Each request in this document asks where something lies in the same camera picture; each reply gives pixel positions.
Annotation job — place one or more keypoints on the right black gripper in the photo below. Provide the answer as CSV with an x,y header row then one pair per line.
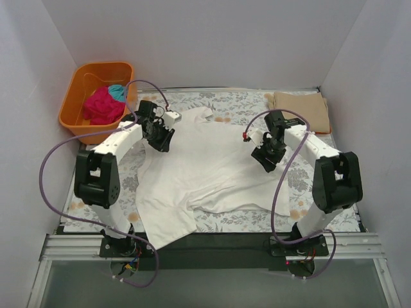
x,y
265,158

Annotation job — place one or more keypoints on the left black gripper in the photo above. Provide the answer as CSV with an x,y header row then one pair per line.
x,y
164,140

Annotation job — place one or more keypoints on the white t shirt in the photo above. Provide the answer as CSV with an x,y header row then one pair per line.
x,y
208,167

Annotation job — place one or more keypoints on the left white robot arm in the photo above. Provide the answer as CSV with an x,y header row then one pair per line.
x,y
96,180

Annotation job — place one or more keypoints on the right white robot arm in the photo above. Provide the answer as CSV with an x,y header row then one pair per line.
x,y
337,183

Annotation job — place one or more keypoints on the floral patterned table mat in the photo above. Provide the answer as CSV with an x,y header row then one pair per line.
x,y
237,107

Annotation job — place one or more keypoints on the folded beige shirt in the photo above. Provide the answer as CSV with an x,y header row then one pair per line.
x,y
313,107

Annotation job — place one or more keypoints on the crumpled teal shirt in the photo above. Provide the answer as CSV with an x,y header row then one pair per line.
x,y
117,92

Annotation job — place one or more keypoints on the folded orange shirt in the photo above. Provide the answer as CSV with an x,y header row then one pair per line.
x,y
323,133

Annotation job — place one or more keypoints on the crumpled magenta shirt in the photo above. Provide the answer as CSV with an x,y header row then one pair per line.
x,y
101,109

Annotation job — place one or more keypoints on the orange plastic basket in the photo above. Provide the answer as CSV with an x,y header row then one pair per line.
x,y
85,81

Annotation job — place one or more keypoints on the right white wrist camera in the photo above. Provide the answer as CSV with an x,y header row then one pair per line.
x,y
255,135

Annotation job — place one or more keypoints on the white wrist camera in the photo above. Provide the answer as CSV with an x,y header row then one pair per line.
x,y
170,118
255,135

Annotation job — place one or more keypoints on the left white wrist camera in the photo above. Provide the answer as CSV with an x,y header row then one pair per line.
x,y
170,118

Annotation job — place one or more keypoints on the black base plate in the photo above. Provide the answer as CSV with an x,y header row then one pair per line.
x,y
271,256

